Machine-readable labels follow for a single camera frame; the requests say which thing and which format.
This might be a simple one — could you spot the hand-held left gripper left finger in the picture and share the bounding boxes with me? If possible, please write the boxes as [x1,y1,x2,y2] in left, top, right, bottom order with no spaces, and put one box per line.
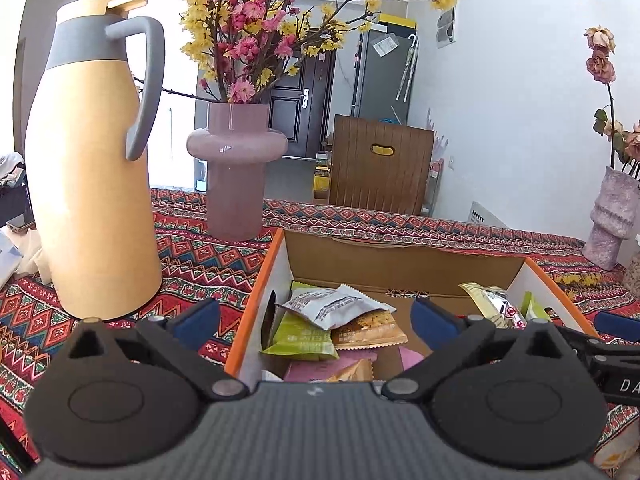
[65,299,252,402]

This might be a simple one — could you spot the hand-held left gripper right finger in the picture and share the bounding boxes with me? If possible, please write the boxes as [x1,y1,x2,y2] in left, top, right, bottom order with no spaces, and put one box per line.
[380,298,577,402]

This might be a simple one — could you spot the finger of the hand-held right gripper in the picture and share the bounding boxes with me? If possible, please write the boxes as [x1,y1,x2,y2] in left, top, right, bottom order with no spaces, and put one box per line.
[547,326,609,362]
[593,310,640,336]

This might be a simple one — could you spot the green snack packet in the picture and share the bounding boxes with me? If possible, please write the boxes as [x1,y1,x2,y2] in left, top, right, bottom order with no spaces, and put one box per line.
[258,281,340,362]
[519,291,552,322]

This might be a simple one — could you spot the beige snack packet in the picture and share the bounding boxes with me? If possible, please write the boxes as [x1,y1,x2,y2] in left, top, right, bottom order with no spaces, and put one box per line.
[458,281,527,330]

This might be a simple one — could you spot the orange white biscuit packet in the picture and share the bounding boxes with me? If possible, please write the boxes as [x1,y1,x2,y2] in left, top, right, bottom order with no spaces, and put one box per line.
[327,357,376,384]
[592,422,640,471]
[329,309,407,350]
[276,283,397,332]

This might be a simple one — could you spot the red cardboard box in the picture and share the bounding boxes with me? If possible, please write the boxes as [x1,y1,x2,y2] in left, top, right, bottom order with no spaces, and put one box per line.
[223,227,601,386]

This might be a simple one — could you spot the fallen yellow petals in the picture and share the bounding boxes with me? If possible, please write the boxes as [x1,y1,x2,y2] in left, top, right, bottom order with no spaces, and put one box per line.
[552,272,601,289]

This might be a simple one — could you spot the textured pink vase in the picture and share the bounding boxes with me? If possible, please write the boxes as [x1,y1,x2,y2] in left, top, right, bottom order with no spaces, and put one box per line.
[581,165,640,272]

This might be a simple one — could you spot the smooth pink vase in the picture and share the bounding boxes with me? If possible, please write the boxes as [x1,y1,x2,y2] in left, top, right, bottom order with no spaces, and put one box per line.
[186,102,289,242]

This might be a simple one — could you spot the beige cloth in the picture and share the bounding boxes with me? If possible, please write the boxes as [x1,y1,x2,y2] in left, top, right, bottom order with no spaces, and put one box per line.
[19,227,54,286]

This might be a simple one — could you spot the wooden chair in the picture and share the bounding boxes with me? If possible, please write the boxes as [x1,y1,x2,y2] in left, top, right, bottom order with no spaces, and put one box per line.
[327,113,435,216]

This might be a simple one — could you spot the yellow thermos jug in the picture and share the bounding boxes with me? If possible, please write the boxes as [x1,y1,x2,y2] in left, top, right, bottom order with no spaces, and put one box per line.
[23,0,166,322]

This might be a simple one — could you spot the white plastic bag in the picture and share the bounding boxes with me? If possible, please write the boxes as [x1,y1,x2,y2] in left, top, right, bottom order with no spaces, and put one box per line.
[0,232,24,286]

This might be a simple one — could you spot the grey refrigerator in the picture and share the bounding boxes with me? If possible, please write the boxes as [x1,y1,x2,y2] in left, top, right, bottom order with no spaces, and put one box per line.
[349,22,419,124]

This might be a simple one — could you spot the dried pink roses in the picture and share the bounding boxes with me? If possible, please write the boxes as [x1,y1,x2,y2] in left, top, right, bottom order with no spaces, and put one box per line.
[583,24,640,179]

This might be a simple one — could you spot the white folded umbrella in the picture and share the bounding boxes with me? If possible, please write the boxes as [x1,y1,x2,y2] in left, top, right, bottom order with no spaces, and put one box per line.
[395,33,419,102]

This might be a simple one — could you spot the white paper sheet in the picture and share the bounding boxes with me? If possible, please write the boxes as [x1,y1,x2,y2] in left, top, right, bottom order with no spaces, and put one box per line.
[372,35,400,57]

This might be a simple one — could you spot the pink and yellow flower branches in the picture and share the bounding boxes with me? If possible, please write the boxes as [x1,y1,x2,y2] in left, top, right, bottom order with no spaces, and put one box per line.
[132,0,474,106]

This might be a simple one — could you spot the yellow black box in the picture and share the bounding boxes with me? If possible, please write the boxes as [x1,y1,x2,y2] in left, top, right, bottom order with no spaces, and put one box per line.
[377,12,418,34]

